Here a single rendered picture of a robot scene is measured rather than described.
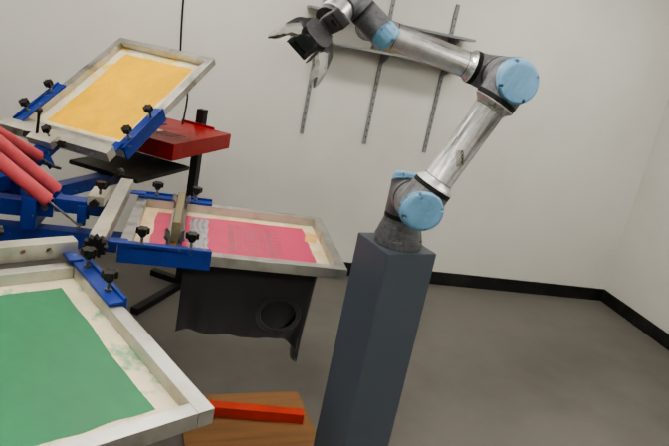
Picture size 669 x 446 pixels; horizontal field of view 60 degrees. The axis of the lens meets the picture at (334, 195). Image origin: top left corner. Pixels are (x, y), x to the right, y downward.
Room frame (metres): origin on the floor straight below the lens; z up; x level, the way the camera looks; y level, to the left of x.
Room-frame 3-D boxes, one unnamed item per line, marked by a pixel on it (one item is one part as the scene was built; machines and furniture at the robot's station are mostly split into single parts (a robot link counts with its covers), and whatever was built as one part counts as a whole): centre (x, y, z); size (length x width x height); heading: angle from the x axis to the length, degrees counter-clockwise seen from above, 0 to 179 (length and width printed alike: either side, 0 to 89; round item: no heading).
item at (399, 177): (1.72, -0.22, 1.37); 0.13 x 0.12 x 0.14; 8
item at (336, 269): (2.15, 0.35, 0.97); 0.79 x 0.58 x 0.04; 104
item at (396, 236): (1.73, -0.22, 1.25); 0.15 x 0.15 x 0.10
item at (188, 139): (3.26, 0.99, 1.06); 0.61 x 0.46 x 0.12; 164
